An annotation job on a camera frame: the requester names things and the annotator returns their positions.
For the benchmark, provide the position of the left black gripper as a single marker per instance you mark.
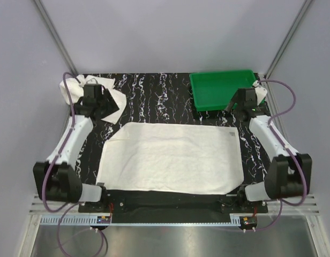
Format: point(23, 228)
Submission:
point(105, 104)

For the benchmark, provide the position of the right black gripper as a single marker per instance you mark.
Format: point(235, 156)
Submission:
point(235, 102)

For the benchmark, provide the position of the white towel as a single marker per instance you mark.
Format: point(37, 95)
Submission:
point(76, 90)
point(193, 159)

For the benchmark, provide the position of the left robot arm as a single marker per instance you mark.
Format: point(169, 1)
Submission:
point(56, 178)

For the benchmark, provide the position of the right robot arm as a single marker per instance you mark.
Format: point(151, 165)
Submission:
point(289, 174)

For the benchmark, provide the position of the green plastic tray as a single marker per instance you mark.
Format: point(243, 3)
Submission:
point(213, 91)

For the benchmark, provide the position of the black marble pattern mat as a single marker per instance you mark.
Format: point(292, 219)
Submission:
point(165, 99)

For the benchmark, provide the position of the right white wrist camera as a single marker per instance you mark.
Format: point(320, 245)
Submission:
point(260, 91)

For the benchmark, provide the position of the right aluminium frame post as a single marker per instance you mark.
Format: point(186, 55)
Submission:
point(304, 9)

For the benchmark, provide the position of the aluminium frame post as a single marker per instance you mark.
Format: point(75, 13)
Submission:
point(51, 28)
point(304, 9)

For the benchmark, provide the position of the left aluminium frame post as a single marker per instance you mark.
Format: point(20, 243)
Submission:
point(51, 28)

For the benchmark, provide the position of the white slotted cable duct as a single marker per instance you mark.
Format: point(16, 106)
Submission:
point(76, 220)

